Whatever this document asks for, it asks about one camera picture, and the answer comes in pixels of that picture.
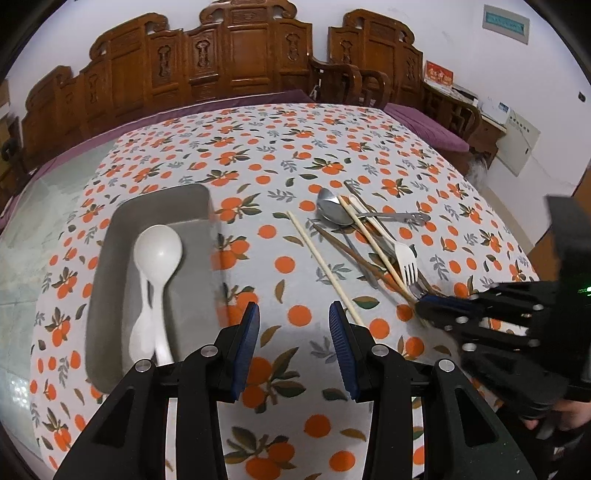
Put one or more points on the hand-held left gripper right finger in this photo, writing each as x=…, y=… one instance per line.
x=341, y=344

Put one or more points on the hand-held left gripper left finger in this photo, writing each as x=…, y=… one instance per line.
x=249, y=339

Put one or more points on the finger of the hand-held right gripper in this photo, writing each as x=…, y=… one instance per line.
x=489, y=339
x=438, y=305

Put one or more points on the white plastic fork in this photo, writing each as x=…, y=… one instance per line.
x=406, y=264

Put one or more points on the metal fork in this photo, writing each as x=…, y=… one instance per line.
x=385, y=247

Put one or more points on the grey metal tray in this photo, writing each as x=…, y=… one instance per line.
x=194, y=277

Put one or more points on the brown wooden chopstick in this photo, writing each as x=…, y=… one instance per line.
x=344, y=240
x=351, y=251

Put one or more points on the light wooden chopstick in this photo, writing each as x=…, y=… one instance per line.
x=369, y=242
x=323, y=267

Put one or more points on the person's right hand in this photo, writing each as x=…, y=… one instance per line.
x=575, y=415

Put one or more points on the small white plastic spoon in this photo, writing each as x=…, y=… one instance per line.
x=141, y=339

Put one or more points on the clear plastic bag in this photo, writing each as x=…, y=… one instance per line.
x=479, y=171

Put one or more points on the large white plastic spoon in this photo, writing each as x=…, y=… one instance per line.
x=157, y=251

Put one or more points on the metal spoon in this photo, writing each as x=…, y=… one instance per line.
x=327, y=194
x=334, y=213

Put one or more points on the orange print tablecloth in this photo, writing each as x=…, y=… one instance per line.
x=277, y=152

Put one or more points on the red box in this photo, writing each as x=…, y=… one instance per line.
x=437, y=74

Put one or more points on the wooden armchair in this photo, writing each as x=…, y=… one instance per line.
x=341, y=83

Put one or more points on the short carved wooden bench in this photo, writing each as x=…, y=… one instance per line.
x=383, y=50

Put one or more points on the long carved wooden bench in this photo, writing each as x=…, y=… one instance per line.
x=184, y=69

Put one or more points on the white wall cabinet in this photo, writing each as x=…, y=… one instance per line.
x=519, y=138

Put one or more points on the wall panel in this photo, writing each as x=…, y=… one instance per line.
x=505, y=23

